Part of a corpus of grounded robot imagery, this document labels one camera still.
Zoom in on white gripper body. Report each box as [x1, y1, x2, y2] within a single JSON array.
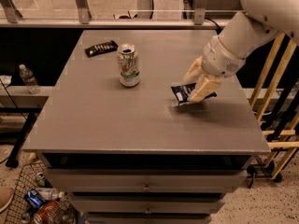
[[203, 35, 245, 77]]

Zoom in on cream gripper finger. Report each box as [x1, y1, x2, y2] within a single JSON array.
[[188, 75, 223, 103], [183, 56, 203, 84]]

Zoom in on blue rxbar blueberry packet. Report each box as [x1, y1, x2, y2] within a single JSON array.
[[170, 82, 218, 106]]

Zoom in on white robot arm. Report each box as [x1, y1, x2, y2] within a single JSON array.
[[183, 0, 299, 103]]

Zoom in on white green 7up can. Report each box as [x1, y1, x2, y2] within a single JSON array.
[[117, 43, 140, 88]]

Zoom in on green can in basket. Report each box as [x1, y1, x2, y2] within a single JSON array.
[[36, 173, 47, 188]]

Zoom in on red soda can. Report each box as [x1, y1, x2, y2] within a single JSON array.
[[33, 201, 69, 224]]

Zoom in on black snack bar packet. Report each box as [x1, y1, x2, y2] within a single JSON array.
[[85, 40, 118, 58]]

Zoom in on grey drawer cabinet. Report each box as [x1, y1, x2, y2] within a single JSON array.
[[44, 154, 251, 224]]

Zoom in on clear plastic water bottle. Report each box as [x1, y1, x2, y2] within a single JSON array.
[[19, 64, 40, 94]]

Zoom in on grey side bench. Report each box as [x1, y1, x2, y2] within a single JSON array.
[[0, 86, 53, 168]]

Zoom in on plastic bottle in basket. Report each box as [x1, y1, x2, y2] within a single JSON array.
[[36, 188, 64, 201]]

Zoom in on brown shoe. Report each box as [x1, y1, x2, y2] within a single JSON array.
[[0, 188, 14, 213]]

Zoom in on black power cable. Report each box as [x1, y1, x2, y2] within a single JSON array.
[[204, 17, 223, 33]]

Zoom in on wire mesh basket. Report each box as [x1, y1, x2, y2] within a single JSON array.
[[4, 162, 76, 224]]

